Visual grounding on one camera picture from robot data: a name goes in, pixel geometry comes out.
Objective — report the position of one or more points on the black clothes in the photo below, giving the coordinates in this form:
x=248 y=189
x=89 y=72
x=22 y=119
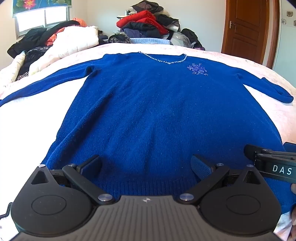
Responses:
x=34 y=34

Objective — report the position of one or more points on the pink bed sheet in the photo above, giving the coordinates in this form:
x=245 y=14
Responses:
x=34 y=139

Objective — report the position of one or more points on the pile of clothes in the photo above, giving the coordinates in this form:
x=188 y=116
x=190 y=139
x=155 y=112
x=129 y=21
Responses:
x=148 y=20

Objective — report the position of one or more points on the dark patterned garment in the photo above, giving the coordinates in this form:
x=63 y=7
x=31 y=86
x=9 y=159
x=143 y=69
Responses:
x=32 y=58

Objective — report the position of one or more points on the white floral quilt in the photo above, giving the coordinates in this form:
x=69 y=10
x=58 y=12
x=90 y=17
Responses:
x=11 y=69

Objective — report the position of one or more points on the light blue towel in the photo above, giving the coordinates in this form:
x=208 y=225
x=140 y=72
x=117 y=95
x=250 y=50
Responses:
x=150 y=41

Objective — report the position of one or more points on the orange garment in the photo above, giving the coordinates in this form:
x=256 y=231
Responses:
x=79 y=22

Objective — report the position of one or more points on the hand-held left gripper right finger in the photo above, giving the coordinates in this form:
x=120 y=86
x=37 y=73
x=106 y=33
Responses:
x=200 y=165

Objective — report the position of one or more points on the window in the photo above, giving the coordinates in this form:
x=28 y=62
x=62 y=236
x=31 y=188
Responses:
x=55 y=16

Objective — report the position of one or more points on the lotus flower window blind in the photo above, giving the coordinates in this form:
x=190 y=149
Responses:
x=41 y=4

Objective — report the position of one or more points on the white quilted jacket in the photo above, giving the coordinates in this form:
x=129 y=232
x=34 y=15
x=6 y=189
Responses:
x=74 y=39

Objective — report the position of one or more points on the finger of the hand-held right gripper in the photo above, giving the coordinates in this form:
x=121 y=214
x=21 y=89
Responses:
x=290 y=147
x=251 y=149

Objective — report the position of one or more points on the person's right hand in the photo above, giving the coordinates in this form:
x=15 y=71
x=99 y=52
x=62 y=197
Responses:
x=293 y=188

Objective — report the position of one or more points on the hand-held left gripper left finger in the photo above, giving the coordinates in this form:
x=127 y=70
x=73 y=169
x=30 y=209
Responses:
x=92 y=165

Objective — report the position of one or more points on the blue knit sweater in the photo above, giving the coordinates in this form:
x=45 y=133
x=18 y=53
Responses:
x=148 y=115

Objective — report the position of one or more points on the brown wooden door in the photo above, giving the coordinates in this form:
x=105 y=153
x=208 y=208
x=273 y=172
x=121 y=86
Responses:
x=247 y=30

